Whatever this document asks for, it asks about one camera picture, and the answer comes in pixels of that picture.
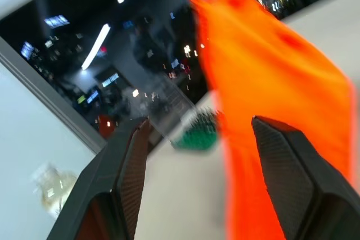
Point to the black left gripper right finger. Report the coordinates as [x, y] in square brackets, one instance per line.
[303, 178]

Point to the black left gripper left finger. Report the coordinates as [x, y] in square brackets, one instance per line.
[112, 172]

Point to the orange fabric pouch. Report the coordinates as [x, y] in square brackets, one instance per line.
[270, 82]

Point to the small red object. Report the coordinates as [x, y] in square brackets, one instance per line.
[106, 126]

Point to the clear crumpled plastic item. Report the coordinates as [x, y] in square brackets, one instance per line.
[52, 183]

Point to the green spiky object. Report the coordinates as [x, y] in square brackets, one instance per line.
[198, 136]

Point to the grey window frame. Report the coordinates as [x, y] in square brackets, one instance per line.
[50, 96]

